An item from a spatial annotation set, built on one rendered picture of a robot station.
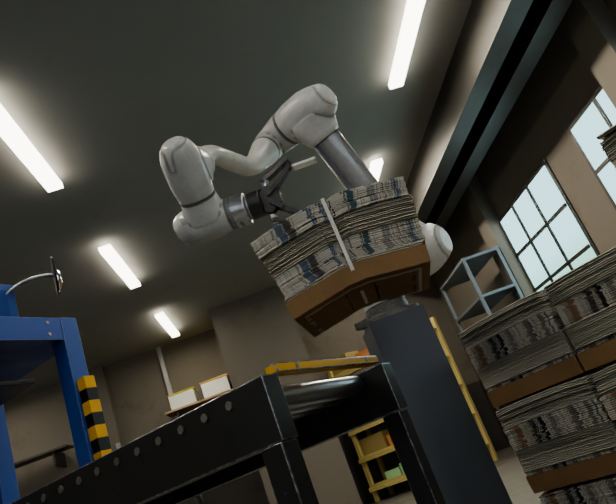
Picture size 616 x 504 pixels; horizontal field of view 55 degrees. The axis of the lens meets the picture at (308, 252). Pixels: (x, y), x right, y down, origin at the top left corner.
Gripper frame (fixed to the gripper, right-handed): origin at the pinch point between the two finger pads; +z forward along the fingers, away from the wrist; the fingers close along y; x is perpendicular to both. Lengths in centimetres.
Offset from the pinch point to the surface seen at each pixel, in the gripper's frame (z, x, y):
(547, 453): 33, -19, 82
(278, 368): -16, 38, 50
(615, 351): 52, 0, 64
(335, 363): -8, 18, 49
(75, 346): -120, -77, -1
